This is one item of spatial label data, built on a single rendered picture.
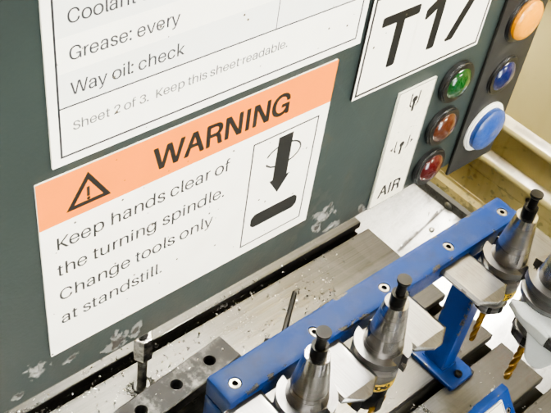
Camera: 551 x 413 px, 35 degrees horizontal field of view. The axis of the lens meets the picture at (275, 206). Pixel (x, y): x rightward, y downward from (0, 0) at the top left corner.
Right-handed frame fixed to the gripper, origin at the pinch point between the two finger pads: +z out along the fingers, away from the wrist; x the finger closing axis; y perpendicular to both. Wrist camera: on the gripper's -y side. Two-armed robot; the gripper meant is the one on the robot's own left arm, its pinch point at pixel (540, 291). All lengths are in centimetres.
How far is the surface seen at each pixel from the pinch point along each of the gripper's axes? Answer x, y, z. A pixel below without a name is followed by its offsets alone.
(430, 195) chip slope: 49, 47, 42
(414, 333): -6.5, 10.7, 7.8
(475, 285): 4.7, 10.6, 8.2
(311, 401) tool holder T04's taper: -23.2, 8.3, 7.1
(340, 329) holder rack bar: -13.6, 9.9, 12.5
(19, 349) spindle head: -54, -31, 2
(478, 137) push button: -23.6, -30.0, 1.2
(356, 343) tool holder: -13.5, 10.0, 10.2
